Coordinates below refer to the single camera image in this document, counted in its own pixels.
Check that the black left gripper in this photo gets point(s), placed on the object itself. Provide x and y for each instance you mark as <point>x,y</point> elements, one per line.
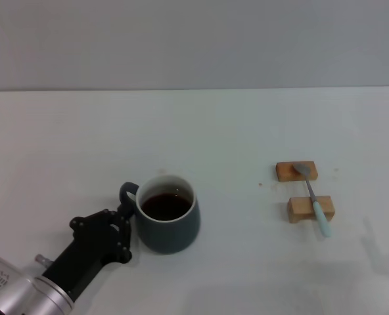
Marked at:
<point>79,256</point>

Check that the dark grey ceramic cup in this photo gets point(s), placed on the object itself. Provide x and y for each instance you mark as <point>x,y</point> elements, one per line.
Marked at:
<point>171,236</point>

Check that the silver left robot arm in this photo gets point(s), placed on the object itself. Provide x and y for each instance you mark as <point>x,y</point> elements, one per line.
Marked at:
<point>10,288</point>

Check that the dark coffee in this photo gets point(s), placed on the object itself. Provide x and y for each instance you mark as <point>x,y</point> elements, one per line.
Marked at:
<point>165,206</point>

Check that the notched wooden block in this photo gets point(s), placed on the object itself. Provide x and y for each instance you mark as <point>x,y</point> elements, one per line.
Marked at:
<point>299,208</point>

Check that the flat wooden block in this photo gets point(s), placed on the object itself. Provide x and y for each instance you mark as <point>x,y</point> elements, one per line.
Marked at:
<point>284,172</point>

